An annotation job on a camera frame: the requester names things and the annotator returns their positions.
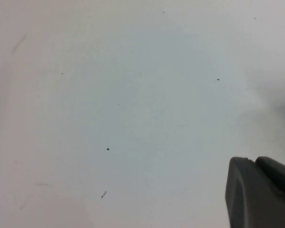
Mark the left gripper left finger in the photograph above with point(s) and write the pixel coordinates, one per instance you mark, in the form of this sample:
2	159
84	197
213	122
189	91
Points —
249	197

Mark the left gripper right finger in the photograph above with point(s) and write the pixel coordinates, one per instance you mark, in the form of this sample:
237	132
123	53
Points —
277	175

